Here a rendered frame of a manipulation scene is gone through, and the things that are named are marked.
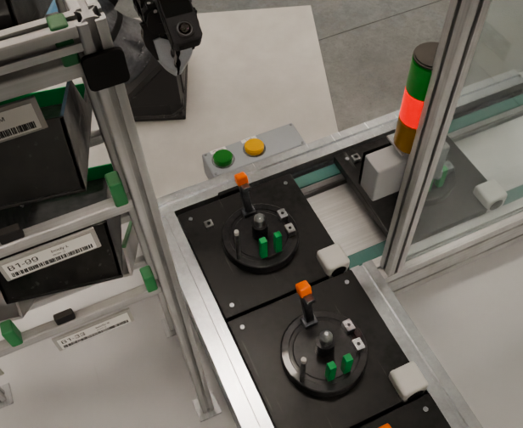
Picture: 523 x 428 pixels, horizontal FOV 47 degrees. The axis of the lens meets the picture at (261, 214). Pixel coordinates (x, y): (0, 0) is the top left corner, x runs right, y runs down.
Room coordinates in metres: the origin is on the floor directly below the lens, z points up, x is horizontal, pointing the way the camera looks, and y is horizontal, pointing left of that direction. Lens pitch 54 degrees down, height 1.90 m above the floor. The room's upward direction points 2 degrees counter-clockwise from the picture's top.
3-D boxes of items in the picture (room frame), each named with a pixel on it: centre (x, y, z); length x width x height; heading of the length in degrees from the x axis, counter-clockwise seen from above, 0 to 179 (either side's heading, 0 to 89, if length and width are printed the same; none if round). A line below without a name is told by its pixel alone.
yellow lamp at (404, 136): (0.57, -0.22, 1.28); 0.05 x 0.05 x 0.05
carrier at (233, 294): (0.60, 0.00, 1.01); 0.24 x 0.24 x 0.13; 23
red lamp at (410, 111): (0.57, -0.22, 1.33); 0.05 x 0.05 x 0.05
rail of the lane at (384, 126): (0.85, -0.19, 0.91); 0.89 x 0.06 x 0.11; 113
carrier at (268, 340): (0.38, -0.09, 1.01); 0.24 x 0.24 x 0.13; 23
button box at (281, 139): (0.84, 0.01, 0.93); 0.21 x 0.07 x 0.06; 113
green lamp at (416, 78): (0.57, -0.22, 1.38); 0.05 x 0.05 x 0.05
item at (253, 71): (1.09, 0.27, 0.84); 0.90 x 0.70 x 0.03; 93
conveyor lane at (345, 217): (0.70, -0.28, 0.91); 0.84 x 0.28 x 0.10; 113
